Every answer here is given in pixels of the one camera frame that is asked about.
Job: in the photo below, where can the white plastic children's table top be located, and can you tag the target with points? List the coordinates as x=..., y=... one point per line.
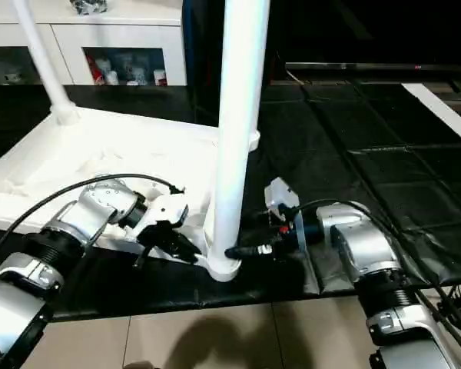
x=100, y=154

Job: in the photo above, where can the white plastic table leg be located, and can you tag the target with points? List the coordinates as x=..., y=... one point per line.
x=238, y=115
x=46, y=58

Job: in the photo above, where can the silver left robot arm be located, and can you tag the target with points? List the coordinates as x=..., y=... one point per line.
x=46, y=261

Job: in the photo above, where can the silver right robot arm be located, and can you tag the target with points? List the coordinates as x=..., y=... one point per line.
x=376, y=254

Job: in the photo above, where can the black work mat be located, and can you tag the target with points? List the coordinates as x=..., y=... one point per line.
x=353, y=154

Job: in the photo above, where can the red bottle in cabinet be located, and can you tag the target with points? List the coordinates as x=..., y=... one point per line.
x=94, y=71

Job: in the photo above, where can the black metal bar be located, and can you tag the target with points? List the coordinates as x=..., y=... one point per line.
x=376, y=68

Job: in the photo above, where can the white flat board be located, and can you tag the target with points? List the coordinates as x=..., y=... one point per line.
x=444, y=111

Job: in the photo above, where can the white glass-door cabinet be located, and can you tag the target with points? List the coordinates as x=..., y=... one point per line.
x=61, y=38

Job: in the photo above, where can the dark object on cabinet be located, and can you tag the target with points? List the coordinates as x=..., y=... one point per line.
x=89, y=6

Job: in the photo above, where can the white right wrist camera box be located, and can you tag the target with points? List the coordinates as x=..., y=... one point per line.
x=280, y=196

